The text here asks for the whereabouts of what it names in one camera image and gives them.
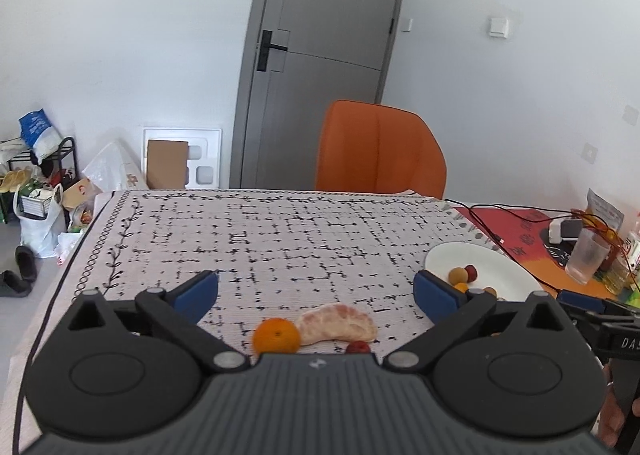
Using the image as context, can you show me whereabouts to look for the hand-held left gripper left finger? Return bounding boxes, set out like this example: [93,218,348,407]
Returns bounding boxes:
[65,270,250,375]

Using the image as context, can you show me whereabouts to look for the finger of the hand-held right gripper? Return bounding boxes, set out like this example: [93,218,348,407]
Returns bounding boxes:
[556,289,640,318]
[570,312,607,352]

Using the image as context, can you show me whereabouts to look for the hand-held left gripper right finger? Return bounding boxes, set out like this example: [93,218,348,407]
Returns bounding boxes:
[382,270,576,375]

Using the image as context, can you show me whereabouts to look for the white plate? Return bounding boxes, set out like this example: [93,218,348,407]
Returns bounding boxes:
[424,241,551,303]

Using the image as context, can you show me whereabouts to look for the large orange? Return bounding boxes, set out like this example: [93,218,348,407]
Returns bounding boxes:
[252,317,301,355]

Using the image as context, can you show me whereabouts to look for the peeled pomelo piece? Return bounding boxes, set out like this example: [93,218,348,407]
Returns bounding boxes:
[294,303,377,347]

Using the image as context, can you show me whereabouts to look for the person's right hand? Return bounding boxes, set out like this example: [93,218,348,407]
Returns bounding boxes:
[597,365,626,450]

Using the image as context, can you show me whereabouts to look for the yellow oil bottle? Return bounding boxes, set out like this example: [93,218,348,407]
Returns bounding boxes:
[602,260,633,293]

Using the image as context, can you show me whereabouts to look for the clear plastic cup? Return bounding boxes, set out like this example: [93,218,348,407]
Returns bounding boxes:
[566,227,612,286]

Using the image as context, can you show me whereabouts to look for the white power adapter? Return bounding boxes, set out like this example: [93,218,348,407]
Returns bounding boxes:
[549,219,586,243]

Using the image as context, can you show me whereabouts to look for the red orange table mat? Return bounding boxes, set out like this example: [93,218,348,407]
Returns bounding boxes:
[452,205,640,301]

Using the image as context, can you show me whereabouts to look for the grey paper packet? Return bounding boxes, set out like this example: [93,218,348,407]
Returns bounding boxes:
[585,188,626,236]

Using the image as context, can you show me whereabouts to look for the brown cardboard sheet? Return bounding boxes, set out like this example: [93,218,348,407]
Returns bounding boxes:
[146,139,190,190]

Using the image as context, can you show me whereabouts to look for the white foam packaging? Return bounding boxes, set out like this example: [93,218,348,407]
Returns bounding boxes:
[141,126,222,190]

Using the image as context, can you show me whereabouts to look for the orange chair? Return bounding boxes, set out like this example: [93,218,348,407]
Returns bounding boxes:
[315,100,447,200]

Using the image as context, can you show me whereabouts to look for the clear plastic bag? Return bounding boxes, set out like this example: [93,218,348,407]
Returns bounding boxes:
[82,140,148,193]

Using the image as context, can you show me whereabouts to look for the cardboard box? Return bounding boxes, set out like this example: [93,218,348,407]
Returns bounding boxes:
[62,177,103,210]

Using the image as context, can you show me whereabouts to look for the white shopping bag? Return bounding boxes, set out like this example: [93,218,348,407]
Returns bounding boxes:
[12,182,66,260]

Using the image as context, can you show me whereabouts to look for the black slipper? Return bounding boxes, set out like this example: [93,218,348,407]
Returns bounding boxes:
[0,270,33,298]
[15,245,38,283]

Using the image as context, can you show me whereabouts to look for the black metal rack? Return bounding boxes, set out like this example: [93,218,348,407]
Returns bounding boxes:
[0,136,78,226]

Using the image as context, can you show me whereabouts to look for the yellow slippers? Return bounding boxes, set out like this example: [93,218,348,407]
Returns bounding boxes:
[0,169,32,194]

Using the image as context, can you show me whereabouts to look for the blue white bag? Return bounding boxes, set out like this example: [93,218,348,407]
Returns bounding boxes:
[19,108,63,164]

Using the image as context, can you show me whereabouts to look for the grey door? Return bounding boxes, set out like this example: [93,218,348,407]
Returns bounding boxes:
[230,0,413,190]

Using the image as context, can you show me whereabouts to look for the orange cable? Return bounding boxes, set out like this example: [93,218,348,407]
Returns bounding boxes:
[572,210,640,286]

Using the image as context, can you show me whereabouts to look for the black cable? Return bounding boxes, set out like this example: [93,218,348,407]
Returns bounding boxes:
[442,199,586,246]

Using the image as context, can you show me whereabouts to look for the black door handle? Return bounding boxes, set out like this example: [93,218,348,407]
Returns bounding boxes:
[255,30,288,72]

